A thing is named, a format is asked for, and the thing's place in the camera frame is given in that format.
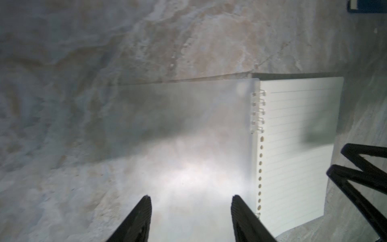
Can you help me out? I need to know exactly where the spiral notebook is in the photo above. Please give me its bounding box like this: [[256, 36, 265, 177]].
[[84, 78, 343, 242]]

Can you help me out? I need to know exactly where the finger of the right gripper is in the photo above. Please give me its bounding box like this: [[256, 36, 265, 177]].
[[327, 165, 387, 242], [341, 143, 387, 182]]

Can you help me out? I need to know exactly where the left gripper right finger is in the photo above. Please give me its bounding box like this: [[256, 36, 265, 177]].
[[231, 195, 277, 242]]

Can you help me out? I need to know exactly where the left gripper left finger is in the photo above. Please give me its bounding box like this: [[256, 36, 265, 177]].
[[106, 195, 152, 242]]

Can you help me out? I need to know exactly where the blue cover notebook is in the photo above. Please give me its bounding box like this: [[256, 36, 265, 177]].
[[347, 0, 387, 14]]

